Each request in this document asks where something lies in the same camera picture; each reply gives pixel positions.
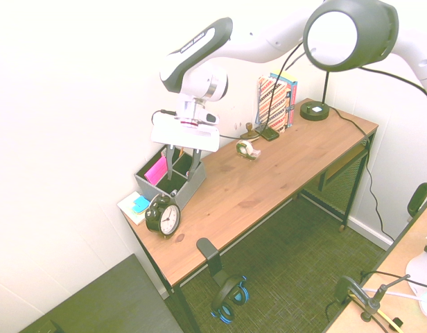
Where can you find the black headphone hook clamp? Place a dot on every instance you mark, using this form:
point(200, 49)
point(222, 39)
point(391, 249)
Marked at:
point(213, 256)

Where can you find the black desk lamp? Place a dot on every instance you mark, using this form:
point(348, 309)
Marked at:
point(315, 111)

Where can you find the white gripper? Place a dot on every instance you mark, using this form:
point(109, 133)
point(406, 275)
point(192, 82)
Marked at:
point(185, 137)

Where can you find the blue spine book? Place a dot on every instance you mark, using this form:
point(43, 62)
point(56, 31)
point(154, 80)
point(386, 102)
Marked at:
point(292, 104)

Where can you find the pink sticky notes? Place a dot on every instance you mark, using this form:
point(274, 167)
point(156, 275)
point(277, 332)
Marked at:
point(156, 171)

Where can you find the black twin-bell alarm clock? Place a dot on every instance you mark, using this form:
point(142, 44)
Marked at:
point(165, 218)

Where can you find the patterned striped book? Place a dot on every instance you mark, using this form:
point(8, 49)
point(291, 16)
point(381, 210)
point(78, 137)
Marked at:
point(272, 104)

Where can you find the black and blue headphones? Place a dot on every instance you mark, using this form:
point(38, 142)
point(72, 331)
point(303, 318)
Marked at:
point(225, 295)

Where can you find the white notepad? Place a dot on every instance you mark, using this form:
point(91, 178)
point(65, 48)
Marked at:
point(128, 208)

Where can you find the grey desk organizer holder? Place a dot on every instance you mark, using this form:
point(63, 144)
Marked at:
point(185, 190)

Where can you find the clear tape dispenser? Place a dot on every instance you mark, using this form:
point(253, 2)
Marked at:
point(246, 148)

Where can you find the wooden rubber stamp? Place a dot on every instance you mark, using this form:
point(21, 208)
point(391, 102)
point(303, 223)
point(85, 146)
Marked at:
point(249, 134)

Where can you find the black metal C-clamp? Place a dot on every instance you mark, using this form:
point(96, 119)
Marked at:
point(352, 289)

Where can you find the wooden desk with black frame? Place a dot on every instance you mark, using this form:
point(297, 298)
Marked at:
point(234, 194)

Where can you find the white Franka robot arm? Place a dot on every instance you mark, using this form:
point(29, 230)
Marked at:
point(234, 41)

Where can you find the black cabinet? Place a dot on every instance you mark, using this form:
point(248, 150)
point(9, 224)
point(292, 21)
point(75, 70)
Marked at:
point(106, 298)

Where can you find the blue sticky note pad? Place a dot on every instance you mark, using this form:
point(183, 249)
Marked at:
point(141, 203)

